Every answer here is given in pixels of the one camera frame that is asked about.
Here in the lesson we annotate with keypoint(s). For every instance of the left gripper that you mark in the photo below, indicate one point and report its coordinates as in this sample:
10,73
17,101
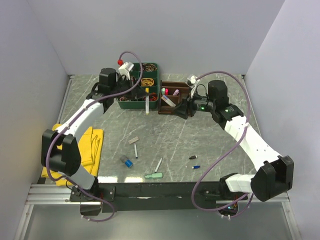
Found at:
136,93

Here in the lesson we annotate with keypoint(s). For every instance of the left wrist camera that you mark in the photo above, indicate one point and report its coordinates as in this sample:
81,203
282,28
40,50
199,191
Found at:
125,68

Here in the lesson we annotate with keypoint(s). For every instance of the yellow cloth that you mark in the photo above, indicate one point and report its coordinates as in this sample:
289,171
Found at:
90,148

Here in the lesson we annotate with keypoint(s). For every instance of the brown wooden desk organizer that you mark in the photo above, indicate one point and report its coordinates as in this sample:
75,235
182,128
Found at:
163,107

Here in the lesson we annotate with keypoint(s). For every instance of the aluminium rail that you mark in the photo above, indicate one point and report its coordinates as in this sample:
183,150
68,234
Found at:
49,194

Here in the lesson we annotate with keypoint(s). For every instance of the blue capped glue stick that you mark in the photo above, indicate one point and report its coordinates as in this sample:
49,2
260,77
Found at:
125,160

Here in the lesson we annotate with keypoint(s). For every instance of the green compartment tray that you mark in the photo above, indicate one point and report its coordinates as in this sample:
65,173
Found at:
150,79

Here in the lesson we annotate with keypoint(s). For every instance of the short mint green highlighter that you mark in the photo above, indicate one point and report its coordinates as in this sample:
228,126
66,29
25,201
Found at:
157,175

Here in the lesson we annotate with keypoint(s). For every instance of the small grey eraser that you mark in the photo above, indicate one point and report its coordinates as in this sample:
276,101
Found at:
133,140

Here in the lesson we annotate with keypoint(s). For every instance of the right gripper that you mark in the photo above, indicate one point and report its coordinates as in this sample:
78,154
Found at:
186,104

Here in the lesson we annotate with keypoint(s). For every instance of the black base bar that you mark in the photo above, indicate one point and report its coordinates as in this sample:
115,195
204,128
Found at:
151,196

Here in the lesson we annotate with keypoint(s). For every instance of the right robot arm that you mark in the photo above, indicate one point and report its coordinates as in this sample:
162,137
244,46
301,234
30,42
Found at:
274,173

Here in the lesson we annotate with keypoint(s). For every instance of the short blue pen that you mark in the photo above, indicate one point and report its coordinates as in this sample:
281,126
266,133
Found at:
136,151

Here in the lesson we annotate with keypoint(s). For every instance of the orange capped white pen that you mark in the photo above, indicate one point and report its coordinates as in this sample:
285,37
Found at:
167,101

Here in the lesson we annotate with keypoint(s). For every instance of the lilac pastel highlighter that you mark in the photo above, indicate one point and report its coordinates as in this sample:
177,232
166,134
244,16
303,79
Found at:
176,92

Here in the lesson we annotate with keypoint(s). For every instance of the yellow capped white pen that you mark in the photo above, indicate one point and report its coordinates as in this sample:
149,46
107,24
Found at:
147,99

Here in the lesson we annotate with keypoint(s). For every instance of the white marker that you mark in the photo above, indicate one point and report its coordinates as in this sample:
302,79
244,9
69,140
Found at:
158,165

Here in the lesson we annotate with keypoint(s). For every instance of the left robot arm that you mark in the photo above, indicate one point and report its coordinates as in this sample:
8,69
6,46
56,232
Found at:
60,152

